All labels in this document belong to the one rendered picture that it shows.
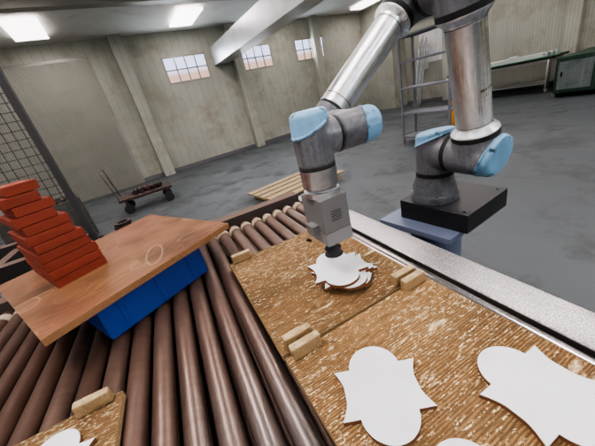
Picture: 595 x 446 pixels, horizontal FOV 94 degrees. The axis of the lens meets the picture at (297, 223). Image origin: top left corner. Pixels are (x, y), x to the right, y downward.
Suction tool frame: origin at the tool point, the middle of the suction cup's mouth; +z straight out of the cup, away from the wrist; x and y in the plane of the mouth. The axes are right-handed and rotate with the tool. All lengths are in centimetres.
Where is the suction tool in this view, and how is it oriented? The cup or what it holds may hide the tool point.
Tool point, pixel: (334, 252)
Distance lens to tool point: 66.1
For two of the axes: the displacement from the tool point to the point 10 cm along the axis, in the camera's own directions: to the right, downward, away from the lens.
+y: 4.5, 2.8, -8.5
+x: 8.7, -3.7, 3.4
